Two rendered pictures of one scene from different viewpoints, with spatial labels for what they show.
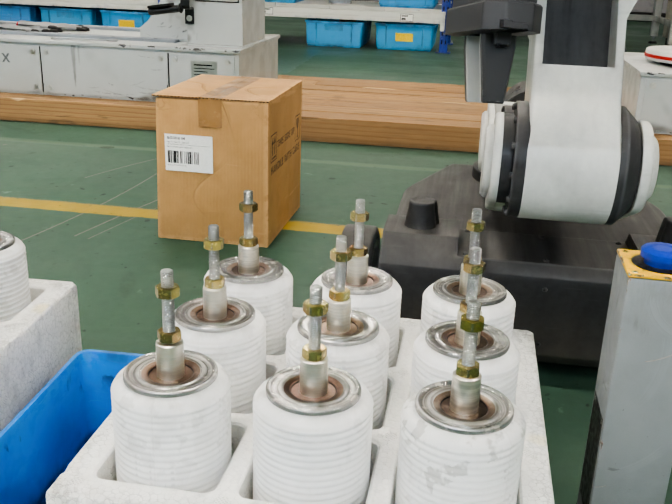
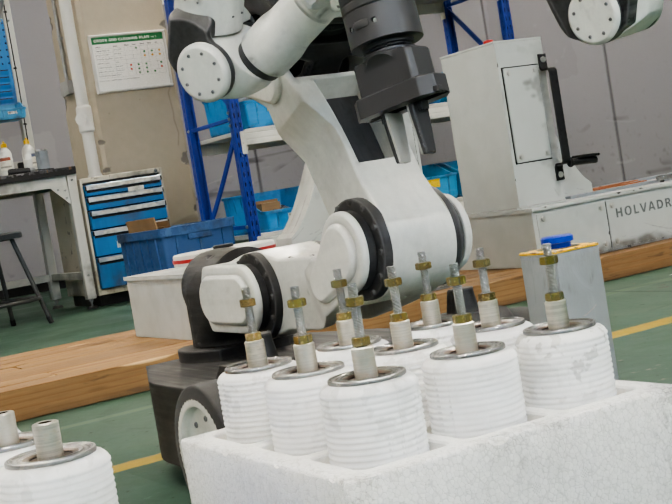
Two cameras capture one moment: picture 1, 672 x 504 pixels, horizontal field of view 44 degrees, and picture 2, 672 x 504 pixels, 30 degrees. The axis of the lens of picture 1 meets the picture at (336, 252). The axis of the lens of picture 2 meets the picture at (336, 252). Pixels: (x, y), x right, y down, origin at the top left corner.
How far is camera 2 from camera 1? 0.94 m
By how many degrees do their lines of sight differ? 41
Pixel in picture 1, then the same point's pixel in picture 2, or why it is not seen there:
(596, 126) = (422, 198)
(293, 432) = (493, 364)
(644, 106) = not seen: hidden behind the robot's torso
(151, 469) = (402, 444)
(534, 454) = not seen: hidden behind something
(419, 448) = (561, 352)
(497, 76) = (427, 132)
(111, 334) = not seen: outside the picture
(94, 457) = (339, 470)
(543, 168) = (403, 238)
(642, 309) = (569, 275)
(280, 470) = (488, 405)
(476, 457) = (599, 339)
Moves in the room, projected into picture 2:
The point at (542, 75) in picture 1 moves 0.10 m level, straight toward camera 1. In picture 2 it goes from (363, 171) to (397, 165)
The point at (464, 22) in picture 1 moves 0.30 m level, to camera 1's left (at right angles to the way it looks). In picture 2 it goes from (391, 100) to (170, 125)
